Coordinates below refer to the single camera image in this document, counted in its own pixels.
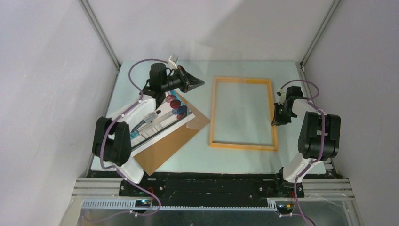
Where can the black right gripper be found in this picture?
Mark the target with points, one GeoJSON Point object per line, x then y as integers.
{"type": "Point", "coordinates": [277, 120]}

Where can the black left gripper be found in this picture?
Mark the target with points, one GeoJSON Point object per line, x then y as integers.
{"type": "Point", "coordinates": [188, 82]}

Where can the wooden picture frame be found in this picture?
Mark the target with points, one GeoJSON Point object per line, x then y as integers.
{"type": "Point", "coordinates": [241, 114]}

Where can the printed photo with white border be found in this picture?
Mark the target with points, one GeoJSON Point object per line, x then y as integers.
{"type": "Point", "coordinates": [149, 123]}

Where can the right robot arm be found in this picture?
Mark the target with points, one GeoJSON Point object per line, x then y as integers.
{"type": "Point", "coordinates": [318, 139]}

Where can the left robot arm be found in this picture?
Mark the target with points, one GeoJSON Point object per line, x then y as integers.
{"type": "Point", "coordinates": [111, 143]}

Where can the brown cardboard backing board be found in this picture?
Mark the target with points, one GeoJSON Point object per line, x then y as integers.
{"type": "Point", "coordinates": [157, 154]}

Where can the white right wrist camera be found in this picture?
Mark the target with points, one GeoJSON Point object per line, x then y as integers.
{"type": "Point", "coordinates": [282, 96]}

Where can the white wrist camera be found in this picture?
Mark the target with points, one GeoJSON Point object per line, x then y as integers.
{"type": "Point", "coordinates": [282, 96]}
{"type": "Point", "coordinates": [172, 62]}

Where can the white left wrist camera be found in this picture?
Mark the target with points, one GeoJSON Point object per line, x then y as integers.
{"type": "Point", "coordinates": [172, 62]}

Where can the right aluminium corner post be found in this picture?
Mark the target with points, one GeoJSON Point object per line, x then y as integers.
{"type": "Point", "coordinates": [320, 31]}

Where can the aluminium corner post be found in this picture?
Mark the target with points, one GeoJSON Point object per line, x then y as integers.
{"type": "Point", "coordinates": [320, 31]}
{"type": "Point", "coordinates": [92, 18]}

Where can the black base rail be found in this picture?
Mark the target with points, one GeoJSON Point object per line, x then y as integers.
{"type": "Point", "coordinates": [212, 190]}

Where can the left aluminium corner post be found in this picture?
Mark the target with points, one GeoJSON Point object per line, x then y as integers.
{"type": "Point", "coordinates": [92, 18]}

